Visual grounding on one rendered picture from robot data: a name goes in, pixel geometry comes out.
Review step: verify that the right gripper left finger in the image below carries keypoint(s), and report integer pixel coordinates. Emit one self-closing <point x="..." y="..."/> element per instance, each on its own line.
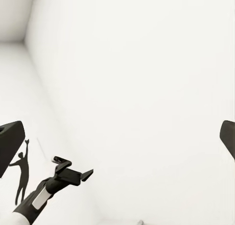
<point x="11" y="137"/>

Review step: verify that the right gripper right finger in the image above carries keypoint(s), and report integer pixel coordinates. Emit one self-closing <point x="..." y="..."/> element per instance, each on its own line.
<point x="227" y="136"/>

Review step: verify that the painting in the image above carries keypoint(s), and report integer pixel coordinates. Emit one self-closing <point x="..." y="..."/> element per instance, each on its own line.
<point x="27" y="169"/>

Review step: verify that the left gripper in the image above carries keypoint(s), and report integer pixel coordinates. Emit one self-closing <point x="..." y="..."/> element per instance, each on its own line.
<point x="65" y="176"/>

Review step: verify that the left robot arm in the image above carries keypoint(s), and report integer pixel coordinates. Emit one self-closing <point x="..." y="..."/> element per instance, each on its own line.
<point x="30" y="208"/>

